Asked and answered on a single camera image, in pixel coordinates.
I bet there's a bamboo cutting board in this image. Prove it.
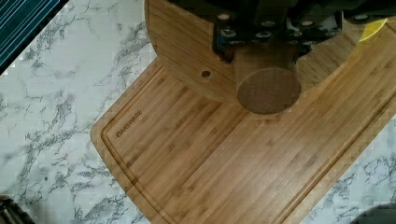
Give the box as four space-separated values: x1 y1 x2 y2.
91 22 395 224

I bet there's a chrome kettle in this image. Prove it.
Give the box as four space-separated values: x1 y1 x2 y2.
0 195 35 224

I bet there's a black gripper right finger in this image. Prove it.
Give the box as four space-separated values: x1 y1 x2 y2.
288 12 343 62

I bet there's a yellow mug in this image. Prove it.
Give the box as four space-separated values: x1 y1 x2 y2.
360 19 388 42

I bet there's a round wooden lid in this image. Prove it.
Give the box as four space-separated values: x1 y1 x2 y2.
145 0 364 115

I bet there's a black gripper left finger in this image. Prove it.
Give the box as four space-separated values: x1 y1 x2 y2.
212 12 243 63

